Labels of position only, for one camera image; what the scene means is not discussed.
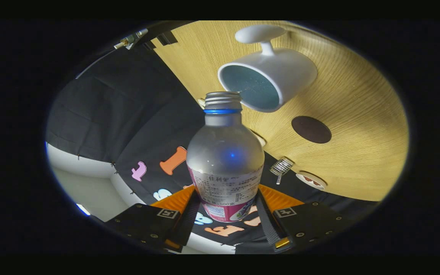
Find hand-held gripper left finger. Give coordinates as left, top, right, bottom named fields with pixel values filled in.
left=105, top=185, right=201, bottom=253

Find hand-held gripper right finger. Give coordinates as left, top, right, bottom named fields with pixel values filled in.
left=256, top=184, right=358, bottom=253

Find dark brown round coaster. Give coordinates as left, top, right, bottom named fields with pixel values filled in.
left=291, top=116, right=332, bottom=144

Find silver juice bottle red label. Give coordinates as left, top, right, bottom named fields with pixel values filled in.
left=186, top=92, right=265, bottom=223

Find white cup blue inside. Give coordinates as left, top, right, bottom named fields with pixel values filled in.
left=217, top=25, right=318, bottom=113

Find brown food slices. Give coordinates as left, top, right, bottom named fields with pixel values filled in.
left=302, top=176, right=324, bottom=187

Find white round plate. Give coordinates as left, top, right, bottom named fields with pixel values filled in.
left=296, top=171, right=327, bottom=191

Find wooden table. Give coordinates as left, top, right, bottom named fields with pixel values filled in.
left=150, top=21, right=409, bottom=202

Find black table clamp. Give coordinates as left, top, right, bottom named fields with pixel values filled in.
left=144, top=31, right=178, bottom=50

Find metal wire holder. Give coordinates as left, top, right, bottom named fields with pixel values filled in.
left=270, top=157, right=295, bottom=185

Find metal connector with black cable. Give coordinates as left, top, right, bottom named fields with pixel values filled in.
left=76, top=29, right=149, bottom=79

